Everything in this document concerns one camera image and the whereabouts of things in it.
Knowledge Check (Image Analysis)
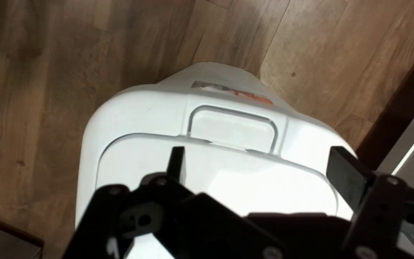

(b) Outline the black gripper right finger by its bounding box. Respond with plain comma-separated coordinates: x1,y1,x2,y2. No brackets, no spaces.
325,145,408,259

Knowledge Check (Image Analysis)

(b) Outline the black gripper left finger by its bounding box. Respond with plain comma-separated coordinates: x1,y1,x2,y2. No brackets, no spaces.
62,145,200,259

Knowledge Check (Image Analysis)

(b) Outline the white plastic bin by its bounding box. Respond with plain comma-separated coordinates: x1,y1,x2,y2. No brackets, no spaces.
73,60,362,259

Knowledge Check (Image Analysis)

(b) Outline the white bin push button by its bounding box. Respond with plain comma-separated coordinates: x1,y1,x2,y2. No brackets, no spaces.
187,103,280,155

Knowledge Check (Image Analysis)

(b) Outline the white bin lid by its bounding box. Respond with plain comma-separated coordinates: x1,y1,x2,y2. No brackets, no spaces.
95,132,341,259

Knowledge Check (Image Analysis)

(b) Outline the red grey bin label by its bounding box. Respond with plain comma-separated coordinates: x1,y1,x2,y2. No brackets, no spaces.
190,79,276,108

